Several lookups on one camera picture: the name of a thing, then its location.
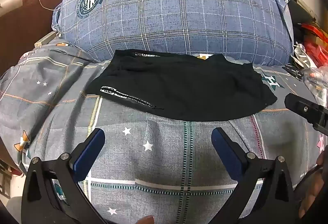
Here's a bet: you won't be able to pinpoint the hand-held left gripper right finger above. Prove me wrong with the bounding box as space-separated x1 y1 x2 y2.
211 127 301 224

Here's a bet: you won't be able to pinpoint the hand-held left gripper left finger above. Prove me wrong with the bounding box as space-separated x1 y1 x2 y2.
21 128 108 224

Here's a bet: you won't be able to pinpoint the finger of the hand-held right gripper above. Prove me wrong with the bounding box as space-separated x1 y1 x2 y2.
284 93 328 135

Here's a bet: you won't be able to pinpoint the black pants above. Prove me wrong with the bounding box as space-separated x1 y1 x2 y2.
84 49 278 121

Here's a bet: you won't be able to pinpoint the person's right hand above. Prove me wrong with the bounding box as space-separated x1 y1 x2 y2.
298 144 328 219

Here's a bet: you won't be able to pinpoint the person's left hand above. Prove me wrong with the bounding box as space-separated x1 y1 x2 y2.
136 215 156 224

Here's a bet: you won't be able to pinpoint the clear plastic bag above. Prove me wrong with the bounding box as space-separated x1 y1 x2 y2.
300 66 328 109

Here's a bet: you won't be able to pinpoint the white patterned bag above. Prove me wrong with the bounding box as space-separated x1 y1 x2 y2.
292 43 321 69

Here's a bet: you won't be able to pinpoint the red box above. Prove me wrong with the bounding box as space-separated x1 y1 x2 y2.
300 23 328 68

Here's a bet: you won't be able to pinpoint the grey printed bedsheet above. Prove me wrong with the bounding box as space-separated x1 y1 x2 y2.
0 39 328 224

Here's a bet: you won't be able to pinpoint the brown headboard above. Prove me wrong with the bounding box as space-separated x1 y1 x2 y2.
0 0 67 81

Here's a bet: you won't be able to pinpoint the wooden bed rail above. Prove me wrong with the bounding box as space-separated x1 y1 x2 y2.
34 31 57 48

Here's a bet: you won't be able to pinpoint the thin white cord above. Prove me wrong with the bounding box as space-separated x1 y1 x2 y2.
36 0 62 10

